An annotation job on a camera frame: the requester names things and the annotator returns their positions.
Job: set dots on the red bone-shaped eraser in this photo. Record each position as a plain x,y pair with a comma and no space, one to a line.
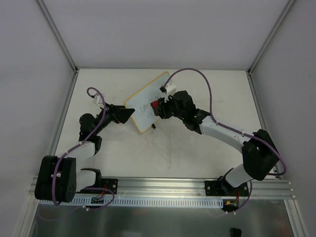
155,104

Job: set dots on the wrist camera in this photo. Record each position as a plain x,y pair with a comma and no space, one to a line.
170,89
97,100

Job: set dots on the white slotted cable duct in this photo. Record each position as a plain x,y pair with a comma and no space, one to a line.
147,202

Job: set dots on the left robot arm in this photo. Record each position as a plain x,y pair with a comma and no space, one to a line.
60,177

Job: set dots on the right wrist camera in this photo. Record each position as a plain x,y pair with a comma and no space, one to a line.
170,89

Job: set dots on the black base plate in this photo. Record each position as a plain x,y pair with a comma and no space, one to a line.
108,183
221,188

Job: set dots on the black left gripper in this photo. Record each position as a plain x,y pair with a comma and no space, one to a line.
115,113

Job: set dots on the yellow framed whiteboard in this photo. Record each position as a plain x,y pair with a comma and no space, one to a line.
143,116

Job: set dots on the right aluminium frame post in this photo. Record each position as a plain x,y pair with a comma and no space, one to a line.
272,33

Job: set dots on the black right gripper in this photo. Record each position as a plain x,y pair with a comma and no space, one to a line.
162,108

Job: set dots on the aluminium mounting rail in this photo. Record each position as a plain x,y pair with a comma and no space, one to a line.
191,188

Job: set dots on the aluminium frame post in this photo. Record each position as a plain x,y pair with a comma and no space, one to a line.
48,17
272,33

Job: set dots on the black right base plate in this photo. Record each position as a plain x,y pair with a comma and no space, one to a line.
221,188

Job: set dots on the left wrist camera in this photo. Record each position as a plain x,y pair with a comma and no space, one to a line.
97,100

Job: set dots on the left aluminium frame post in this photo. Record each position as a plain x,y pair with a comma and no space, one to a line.
48,17

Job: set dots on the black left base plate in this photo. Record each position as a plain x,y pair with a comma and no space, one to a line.
108,183

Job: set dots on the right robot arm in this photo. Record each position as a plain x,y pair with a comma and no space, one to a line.
259,154

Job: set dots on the black object at bottom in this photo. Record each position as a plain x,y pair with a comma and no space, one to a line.
235,232

